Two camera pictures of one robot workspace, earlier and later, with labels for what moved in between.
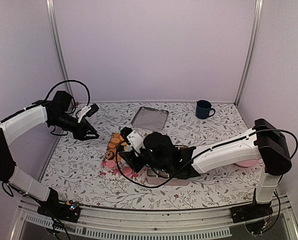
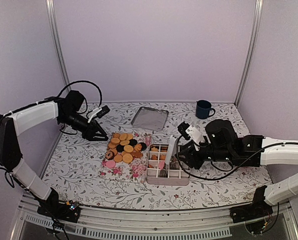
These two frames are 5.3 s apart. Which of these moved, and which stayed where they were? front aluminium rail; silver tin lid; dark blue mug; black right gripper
Moved: black right gripper
Stayed: silver tin lid; front aluminium rail; dark blue mug
